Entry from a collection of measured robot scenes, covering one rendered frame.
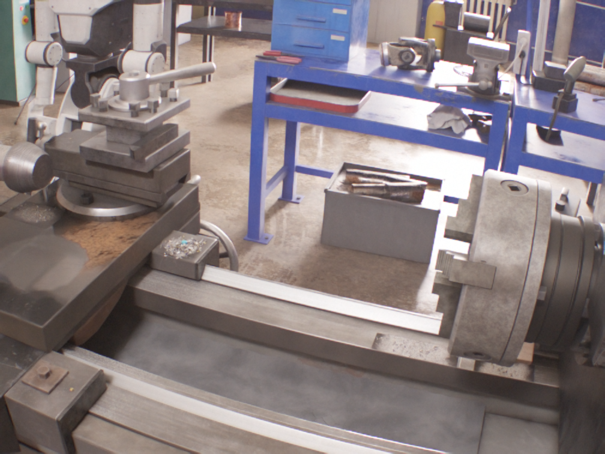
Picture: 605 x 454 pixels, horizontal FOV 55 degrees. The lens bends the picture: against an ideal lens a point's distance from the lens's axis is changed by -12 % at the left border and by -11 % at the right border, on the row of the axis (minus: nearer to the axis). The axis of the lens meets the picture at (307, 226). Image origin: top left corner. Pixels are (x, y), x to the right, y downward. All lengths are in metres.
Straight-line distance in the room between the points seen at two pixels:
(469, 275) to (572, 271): 0.14
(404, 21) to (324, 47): 4.75
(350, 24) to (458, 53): 3.62
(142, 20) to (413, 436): 1.34
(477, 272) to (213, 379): 0.60
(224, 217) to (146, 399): 2.34
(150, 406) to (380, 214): 2.11
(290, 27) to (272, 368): 1.93
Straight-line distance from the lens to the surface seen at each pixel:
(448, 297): 0.89
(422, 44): 2.76
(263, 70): 2.75
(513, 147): 2.62
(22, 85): 5.35
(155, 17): 1.87
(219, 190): 3.54
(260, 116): 2.81
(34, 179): 1.09
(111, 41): 1.98
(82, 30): 1.96
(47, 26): 2.17
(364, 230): 2.98
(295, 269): 2.85
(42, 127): 1.44
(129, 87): 1.22
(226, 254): 1.54
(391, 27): 7.59
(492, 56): 2.45
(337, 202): 2.95
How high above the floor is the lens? 1.51
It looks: 28 degrees down
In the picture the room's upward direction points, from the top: 4 degrees clockwise
